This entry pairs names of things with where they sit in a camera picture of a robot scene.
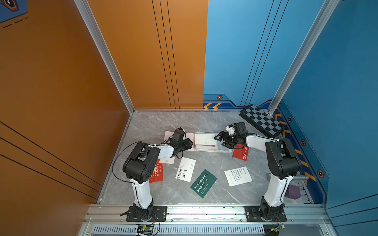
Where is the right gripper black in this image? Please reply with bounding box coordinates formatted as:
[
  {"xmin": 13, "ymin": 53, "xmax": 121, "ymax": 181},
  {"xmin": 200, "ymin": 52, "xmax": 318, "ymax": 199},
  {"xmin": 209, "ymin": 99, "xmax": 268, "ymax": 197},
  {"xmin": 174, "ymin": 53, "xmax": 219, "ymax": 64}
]
[{"xmin": 213, "ymin": 131, "xmax": 240, "ymax": 148}]

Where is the white card large chinese text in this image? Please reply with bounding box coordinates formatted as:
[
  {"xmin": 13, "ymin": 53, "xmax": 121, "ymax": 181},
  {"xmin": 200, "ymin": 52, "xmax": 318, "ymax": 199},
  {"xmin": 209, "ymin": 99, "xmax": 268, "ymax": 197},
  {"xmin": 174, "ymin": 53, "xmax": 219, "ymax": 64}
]
[{"xmin": 175, "ymin": 157, "xmax": 196, "ymax": 182}]

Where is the white card near left arm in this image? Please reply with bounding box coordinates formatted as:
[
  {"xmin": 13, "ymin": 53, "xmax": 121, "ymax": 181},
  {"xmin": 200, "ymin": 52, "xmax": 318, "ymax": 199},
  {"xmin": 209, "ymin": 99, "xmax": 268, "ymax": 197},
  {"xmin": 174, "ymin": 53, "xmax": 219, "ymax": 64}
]
[{"xmin": 159, "ymin": 157, "xmax": 175, "ymax": 164}]

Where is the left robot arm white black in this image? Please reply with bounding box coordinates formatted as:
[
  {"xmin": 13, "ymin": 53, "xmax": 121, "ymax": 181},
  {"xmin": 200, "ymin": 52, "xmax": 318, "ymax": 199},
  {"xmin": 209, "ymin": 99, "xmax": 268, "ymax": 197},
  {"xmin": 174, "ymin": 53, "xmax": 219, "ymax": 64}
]
[{"xmin": 122, "ymin": 127, "xmax": 193, "ymax": 221}]

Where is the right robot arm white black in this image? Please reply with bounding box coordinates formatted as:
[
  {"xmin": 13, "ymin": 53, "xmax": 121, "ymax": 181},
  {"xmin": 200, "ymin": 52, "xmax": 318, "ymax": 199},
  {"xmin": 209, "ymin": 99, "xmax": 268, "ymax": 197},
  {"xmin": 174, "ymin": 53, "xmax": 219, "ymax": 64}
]
[{"xmin": 214, "ymin": 122, "xmax": 301, "ymax": 221}]

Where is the red card right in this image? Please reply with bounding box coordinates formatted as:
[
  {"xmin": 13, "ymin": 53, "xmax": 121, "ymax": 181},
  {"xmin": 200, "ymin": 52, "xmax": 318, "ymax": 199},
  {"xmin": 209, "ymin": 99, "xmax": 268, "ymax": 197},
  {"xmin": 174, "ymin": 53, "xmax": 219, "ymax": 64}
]
[{"xmin": 232, "ymin": 144, "xmax": 249, "ymax": 161}]

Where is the red card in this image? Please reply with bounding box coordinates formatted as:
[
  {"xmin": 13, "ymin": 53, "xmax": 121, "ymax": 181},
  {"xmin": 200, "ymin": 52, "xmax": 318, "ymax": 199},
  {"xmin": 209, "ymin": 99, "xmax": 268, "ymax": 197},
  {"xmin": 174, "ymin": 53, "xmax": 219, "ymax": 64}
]
[
  {"xmin": 149, "ymin": 160, "xmax": 163, "ymax": 183},
  {"xmin": 232, "ymin": 144, "xmax": 249, "ymax": 161}
]

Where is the red card left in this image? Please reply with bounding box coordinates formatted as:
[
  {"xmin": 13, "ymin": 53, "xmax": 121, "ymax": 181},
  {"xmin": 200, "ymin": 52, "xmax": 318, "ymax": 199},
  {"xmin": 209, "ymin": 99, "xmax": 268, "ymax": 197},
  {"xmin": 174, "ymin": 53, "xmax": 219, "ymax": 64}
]
[{"xmin": 149, "ymin": 160, "xmax": 163, "ymax": 183}]

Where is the black white checkerboard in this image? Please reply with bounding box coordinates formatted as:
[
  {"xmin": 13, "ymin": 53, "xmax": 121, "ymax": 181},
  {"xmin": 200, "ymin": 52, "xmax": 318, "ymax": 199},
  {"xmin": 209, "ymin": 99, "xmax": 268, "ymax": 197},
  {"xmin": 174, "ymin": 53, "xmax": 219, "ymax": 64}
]
[{"xmin": 239, "ymin": 105, "xmax": 285, "ymax": 138}]

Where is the white card small text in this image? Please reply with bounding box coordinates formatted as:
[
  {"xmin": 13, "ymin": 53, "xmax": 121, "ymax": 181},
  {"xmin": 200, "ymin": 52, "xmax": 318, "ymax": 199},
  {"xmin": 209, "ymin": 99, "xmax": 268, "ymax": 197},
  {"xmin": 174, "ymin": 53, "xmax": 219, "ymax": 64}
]
[{"xmin": 224, "ymin": 167, "xmax": 253, "ymax": 187}]

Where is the dark green card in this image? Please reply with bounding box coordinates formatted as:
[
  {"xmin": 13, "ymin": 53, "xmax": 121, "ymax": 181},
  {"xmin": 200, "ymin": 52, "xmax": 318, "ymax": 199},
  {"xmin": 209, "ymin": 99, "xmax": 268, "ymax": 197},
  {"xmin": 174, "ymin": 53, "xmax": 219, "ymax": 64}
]
[{"xmin": 190, "ymin": 169, "xmax": 217, "ymax": 198}]

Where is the purple box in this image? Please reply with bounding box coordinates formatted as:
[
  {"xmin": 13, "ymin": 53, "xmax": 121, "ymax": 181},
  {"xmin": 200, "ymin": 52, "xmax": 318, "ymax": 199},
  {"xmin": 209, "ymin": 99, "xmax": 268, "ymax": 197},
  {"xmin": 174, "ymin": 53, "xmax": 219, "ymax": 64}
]
[{"xmin": 284, "ymin": 184, "xmax": 301, "ymax": 200}]

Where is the left circuit board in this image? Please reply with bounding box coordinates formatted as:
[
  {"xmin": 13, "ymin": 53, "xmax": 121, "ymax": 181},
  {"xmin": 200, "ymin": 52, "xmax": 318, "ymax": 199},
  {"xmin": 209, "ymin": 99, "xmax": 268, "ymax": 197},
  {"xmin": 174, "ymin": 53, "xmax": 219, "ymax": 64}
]
[{"xmin": 136, "ymin": 225, "xmax": 154, "ymax": 236}]

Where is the circuit board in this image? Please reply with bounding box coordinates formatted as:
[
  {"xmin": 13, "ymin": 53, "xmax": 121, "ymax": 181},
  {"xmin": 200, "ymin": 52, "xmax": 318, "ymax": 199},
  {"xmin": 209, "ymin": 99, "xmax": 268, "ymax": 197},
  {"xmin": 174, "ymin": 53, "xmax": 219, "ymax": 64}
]
[
  {"xmin": 136, "ymin": 225, "xmax": 154, "ymax": 236},
  {"xmin": 268, "ymin": 224, "xmax": 286, "ymax": 236}
]

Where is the right circuit board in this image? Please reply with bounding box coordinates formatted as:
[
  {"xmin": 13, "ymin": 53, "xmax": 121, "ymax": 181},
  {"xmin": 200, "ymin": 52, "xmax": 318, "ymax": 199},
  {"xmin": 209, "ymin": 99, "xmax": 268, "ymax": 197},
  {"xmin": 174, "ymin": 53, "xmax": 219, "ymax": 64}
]
[{"xmin": 268, "ymin": 224, "xmax": 286, "ymax": 236}]

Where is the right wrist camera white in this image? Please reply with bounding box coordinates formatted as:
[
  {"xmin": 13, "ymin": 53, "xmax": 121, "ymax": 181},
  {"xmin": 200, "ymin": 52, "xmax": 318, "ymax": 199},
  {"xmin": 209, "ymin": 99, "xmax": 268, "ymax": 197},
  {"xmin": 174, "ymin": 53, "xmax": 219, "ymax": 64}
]
[{"xmin": 226, "ymin": 124, "xmax": 236, "ymax": 137}]

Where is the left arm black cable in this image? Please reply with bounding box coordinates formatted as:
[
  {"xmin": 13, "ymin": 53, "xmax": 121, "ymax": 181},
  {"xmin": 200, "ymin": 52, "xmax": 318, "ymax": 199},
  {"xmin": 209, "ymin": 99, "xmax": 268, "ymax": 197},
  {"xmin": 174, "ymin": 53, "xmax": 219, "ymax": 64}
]
[{"xmin": 111, "ymin": 141, "xmax": 139, "ymax": 183}]

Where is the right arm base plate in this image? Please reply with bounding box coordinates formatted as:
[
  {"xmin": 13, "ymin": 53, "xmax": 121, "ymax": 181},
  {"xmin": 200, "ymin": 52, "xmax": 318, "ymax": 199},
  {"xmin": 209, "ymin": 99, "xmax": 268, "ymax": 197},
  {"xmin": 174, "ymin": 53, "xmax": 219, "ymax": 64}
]
[{"xmin": 244, "ymin": 206, "xmax": 287, "ymax": 222}]

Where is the aluminium front rail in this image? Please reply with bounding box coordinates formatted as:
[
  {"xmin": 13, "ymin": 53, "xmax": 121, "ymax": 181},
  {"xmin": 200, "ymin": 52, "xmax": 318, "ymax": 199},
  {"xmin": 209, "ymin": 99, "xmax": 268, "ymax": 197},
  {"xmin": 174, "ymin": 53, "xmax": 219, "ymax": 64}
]
[{"xmin": 83, "ymin": 204, "xmax": 331, "ymax": 225}]

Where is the left aluminium corner post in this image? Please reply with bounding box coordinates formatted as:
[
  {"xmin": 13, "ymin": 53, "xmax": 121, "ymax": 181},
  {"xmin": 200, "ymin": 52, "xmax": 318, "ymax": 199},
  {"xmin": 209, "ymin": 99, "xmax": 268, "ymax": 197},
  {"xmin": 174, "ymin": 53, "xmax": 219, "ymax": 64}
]
[{"xmin": 74, "ymin": 0, "xmax": 135, "ymax": 115}]

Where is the aluminium corner post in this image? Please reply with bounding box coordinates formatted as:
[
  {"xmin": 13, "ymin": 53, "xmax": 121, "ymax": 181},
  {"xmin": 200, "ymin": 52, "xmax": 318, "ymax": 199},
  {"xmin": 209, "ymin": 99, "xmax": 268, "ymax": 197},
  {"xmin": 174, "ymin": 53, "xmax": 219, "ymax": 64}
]
[
  {"xmin": 74, "ymin": 0, "xmax": 135, "ymax": 115},
  {"xmin": 267, "ymin": 0, "xmax": 339, "ymax": 115}
]

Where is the right aluminium corner post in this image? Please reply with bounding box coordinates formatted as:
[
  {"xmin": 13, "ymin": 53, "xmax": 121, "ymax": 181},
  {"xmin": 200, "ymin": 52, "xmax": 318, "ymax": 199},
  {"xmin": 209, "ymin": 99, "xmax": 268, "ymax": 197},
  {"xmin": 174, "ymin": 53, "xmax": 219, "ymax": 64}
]
[{"xmin": 267, "ymin": 0, "xmax": 339, "ymax": 115}]

